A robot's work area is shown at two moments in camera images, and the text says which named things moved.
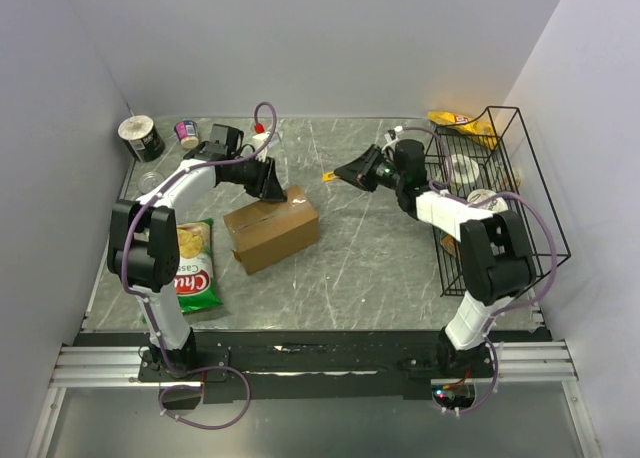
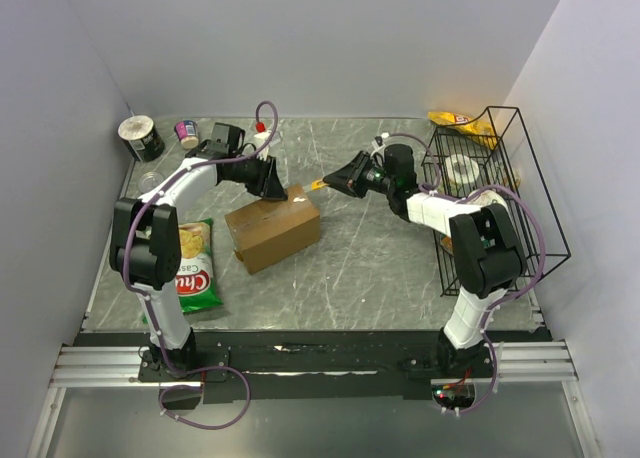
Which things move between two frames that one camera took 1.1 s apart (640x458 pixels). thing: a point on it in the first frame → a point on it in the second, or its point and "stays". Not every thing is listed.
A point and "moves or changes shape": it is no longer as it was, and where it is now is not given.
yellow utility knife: (328, 176) moves or changes shape
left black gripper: (267, 186) stays
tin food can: (149, 181) stays
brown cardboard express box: (266, 232) stays
